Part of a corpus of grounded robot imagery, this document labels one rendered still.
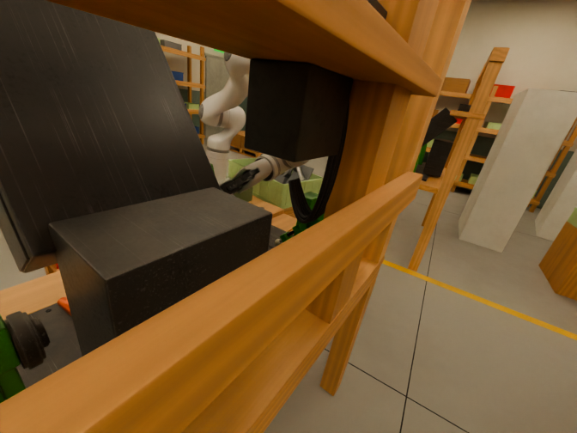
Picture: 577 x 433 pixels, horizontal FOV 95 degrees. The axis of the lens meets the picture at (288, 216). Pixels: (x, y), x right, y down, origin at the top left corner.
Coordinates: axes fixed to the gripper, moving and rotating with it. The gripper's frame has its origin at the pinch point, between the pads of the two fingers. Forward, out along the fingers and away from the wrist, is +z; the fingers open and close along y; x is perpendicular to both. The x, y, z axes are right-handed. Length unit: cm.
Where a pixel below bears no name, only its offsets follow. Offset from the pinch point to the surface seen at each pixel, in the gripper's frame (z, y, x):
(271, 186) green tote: -72, -67, 2
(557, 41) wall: -740, 70, 80
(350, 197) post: -9.9, 25.5, 19.4
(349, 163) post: -11.9, 28.9, 12.7
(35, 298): 45, -31, -5
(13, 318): 45.5, 15.2, 2.6
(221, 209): 14.7, 17.9, 5.2
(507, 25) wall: -739, 25, 0
